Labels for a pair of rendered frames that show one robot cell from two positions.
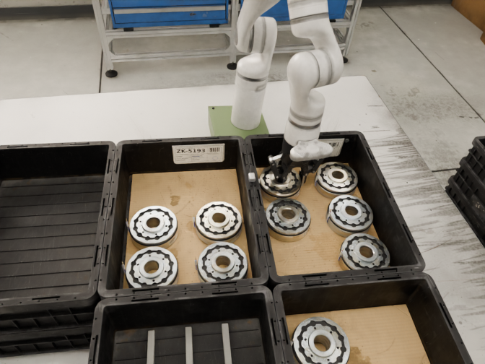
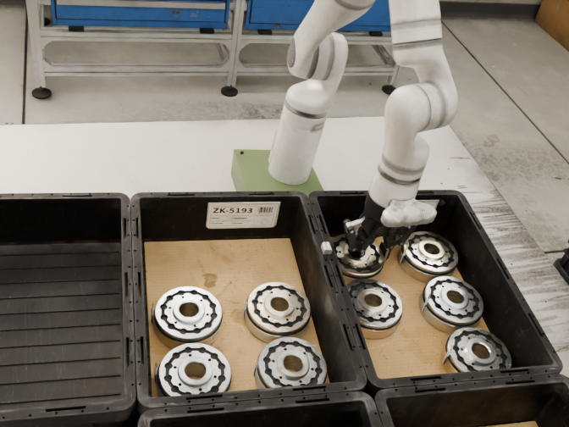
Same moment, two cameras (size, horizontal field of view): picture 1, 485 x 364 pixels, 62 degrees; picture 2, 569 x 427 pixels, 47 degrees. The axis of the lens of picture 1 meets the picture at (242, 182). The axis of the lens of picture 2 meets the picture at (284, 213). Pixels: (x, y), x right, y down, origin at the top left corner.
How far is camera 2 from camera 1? 0.22 m
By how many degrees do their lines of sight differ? 9
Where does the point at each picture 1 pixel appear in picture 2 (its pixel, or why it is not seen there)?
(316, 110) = (420, 159)
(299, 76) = (406, 115)
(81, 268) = (87, 374)
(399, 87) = (471, 133)
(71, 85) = not seen: outside the picture
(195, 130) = (212, 183)
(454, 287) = not seen: outside the picture
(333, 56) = (446, 92)
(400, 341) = not seen: outside the picture
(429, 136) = (516, 205)
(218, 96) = (240, 135)
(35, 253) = (15, 352)
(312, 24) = (425, 52)
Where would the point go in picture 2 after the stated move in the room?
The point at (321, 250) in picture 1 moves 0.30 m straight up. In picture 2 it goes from (418, 351) to (485, 213)
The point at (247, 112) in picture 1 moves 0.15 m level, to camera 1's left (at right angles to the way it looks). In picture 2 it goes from (295, 159) to (223, 152)
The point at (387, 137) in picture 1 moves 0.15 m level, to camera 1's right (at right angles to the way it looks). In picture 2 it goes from (480, 202) to (538, 208)
